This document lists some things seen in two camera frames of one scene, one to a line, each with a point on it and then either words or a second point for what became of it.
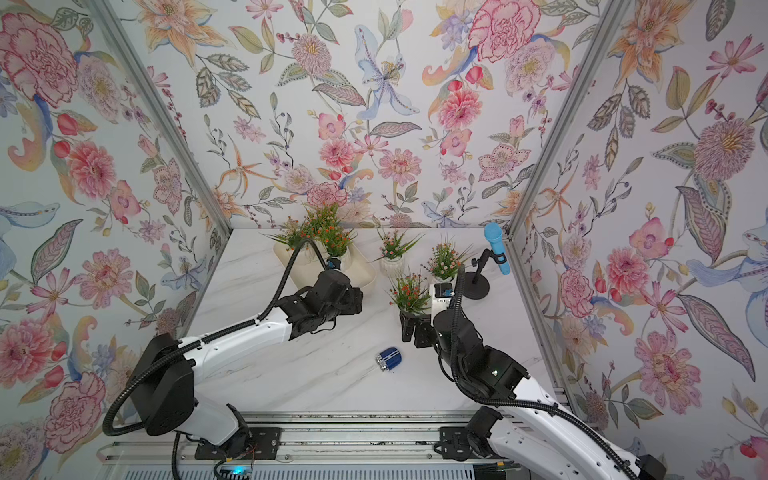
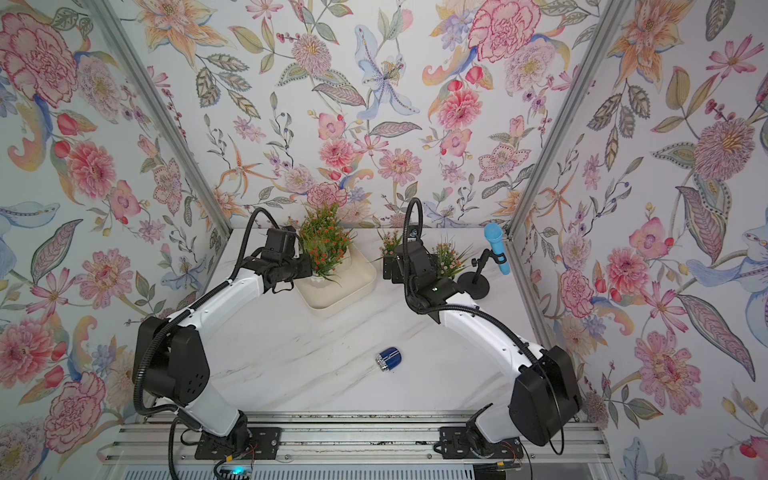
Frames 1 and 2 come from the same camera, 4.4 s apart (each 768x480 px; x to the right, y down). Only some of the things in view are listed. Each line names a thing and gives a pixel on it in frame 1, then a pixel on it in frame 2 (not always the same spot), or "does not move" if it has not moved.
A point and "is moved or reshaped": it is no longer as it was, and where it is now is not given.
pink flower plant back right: [445, 259] does not move
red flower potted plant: [408, 294] is moved or reshaped
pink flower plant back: [392, 263] does not move
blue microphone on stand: [477, 285] does not move
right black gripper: [415, 323] -> [399, 273]
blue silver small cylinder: [389, 359] does not move
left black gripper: [354, 299] -> [306, 266]
